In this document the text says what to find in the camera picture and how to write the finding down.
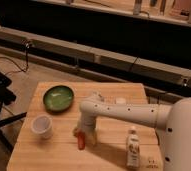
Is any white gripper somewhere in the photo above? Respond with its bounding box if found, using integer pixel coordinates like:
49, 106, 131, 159
73, 113, 97, 146

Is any orange red pepper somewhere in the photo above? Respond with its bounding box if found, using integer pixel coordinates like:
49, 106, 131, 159
77, 132, 85, 150

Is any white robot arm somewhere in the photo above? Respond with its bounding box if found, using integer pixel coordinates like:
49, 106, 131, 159
74, 93, 191, 171

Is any green bowl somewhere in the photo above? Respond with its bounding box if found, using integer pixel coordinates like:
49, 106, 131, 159
43, 85, 74, 113

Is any white plastic cup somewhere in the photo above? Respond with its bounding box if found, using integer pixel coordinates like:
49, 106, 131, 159
31, 115, 53, 139

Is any white rectangular block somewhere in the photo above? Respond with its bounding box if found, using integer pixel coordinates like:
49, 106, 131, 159
115, 97, 126, 104

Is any clear plastic bottle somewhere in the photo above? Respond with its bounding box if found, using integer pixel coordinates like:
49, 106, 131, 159
127, 126, 140, 169

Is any black cable on floor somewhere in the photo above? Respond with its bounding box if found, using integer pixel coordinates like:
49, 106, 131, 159
0, 39, 33, 76

